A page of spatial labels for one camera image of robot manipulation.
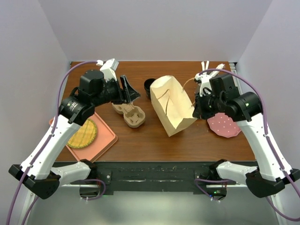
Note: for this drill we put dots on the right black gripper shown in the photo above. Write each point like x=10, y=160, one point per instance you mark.
x=199, y=112

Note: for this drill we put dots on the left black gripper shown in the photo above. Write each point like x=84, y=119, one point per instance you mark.
x=131, y=93

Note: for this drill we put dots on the cardboard cup carrier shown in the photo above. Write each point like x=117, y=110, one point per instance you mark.
x=133, y=115

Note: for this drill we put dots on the brown paper bag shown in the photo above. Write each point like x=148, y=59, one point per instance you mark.
x=171, y=104

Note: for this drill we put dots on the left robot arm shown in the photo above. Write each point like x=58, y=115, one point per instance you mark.
x=37, y=172

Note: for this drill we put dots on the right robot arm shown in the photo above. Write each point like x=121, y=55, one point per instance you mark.
x=218, y=94

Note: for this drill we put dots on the stack of black cups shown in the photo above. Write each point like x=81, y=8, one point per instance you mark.
x=147, y=85

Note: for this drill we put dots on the pink dotted plate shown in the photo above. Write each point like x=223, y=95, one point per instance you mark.
x=223, y=126

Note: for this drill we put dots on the pink plastic tray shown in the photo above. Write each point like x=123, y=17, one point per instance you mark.
x=105, y=139

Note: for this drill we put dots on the yellow woven round mat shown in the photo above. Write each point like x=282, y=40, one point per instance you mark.
x=84, y=136

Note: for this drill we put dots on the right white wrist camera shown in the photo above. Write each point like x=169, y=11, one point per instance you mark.
x=203, y=81

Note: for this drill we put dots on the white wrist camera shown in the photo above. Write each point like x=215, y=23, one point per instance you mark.
x=108, y=68
x=203, y=81

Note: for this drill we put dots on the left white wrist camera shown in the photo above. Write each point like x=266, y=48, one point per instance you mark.
x=108, y=68

